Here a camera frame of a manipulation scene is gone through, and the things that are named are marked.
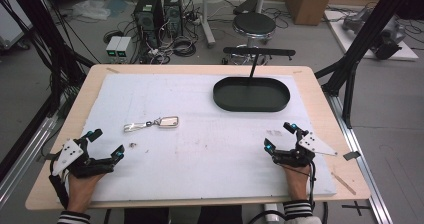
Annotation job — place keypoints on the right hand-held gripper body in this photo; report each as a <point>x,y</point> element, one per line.
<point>295,157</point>

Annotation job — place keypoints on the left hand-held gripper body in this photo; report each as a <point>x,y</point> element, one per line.
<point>71,154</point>

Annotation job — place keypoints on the black oval tray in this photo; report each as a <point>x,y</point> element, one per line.
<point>251,95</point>

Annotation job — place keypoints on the person's right hand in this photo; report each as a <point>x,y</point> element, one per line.
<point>296,182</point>

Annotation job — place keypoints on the person's left hand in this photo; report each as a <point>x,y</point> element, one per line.
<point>83,189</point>

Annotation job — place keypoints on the small metal bit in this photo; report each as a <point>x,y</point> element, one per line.
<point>132,145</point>

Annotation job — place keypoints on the thin wooden stick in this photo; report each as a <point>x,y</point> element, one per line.
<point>343,183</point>

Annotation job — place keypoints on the person's right striped sleeve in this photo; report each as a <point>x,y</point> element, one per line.
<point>298,212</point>

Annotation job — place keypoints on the person's striped sleeve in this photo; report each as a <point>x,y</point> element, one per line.
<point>73,218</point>
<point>298,212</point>

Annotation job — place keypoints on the black tape piece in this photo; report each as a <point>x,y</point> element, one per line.
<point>352,155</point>

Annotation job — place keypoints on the person's left striped sleeve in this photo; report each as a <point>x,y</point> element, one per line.
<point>73,218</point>

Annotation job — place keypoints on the person's left leg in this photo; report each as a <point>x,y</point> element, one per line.
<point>146,216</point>

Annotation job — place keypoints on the person's leg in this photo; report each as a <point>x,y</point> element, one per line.
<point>221,215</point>
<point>146,216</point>

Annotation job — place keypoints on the white foam mat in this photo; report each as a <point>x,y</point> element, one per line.
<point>200,157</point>

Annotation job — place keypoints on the black tape cross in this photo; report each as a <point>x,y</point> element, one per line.
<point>356,208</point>

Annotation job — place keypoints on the black T-shaped stand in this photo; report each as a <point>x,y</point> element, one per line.
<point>258,52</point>

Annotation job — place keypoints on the person's right leg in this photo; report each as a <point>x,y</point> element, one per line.
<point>221,215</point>

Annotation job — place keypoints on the white power supply box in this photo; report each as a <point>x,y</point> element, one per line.
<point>124,47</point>
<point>112,47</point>

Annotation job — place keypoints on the white floor board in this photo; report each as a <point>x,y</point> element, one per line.
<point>353,45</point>

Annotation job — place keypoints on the black round stool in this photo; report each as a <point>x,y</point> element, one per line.
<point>254,25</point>

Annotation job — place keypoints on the grey machine on board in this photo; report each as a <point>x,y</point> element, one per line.
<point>356,21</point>

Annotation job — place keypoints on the clear plastic bag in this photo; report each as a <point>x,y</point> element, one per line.
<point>91,10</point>

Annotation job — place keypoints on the cardboard box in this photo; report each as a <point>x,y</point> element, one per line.
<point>310,2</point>

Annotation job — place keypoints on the black machine on board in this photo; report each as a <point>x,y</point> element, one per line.
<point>388,45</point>

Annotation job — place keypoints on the large black computer tower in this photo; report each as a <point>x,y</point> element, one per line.
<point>148,17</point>

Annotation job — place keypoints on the grey white stand leg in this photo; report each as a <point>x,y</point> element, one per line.
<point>207,20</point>

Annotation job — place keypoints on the slim black computer tower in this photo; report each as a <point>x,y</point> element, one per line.
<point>173,12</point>

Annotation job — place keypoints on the aluminium rail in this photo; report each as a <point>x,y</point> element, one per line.
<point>363,170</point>
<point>26,150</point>

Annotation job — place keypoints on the black frame strut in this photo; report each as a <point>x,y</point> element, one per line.
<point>40,27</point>
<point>366,34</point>

